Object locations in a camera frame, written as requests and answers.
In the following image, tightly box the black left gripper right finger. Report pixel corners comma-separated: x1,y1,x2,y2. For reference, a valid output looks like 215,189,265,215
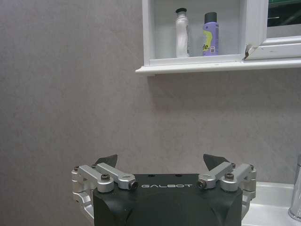
198,153,257,218

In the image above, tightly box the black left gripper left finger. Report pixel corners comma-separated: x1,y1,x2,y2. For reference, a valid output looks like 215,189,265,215
71,154,139,221

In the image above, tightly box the white washbasin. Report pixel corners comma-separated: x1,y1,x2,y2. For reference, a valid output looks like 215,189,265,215
241,181,301,226

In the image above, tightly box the white cabinet mirror door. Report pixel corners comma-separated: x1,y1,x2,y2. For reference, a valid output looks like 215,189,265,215
244,0,301,60

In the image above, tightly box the chrome faucet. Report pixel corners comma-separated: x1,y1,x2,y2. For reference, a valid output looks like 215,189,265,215
288,153,301,222

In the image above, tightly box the purple bottle with black cap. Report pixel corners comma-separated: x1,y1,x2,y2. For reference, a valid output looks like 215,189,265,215
202,12,220,57

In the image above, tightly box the clear bottle with black cap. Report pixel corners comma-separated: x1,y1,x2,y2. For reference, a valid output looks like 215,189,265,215
174,8,190,58

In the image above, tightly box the white wall cabinet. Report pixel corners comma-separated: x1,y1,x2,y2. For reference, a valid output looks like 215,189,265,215
135,0,301,76

